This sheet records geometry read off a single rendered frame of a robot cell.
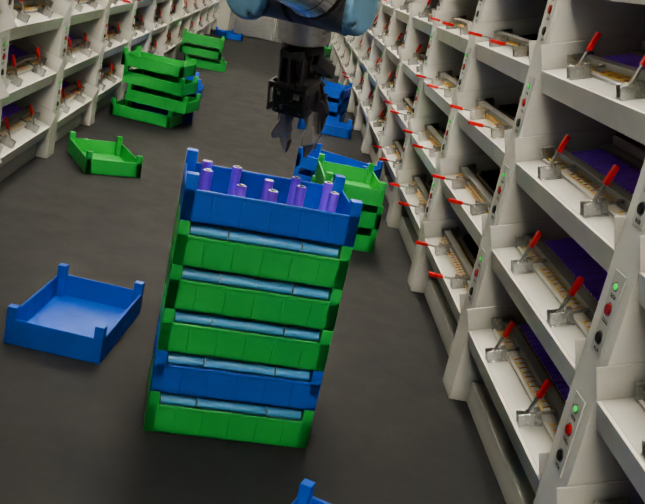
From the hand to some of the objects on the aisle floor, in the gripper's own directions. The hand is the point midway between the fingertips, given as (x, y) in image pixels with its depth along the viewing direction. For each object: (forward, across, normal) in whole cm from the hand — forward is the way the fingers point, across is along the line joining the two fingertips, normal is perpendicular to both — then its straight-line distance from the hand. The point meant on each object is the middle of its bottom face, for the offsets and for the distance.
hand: (297, 146), depth 162 cm
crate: (+52, -44, -9) cm, 69 cm away
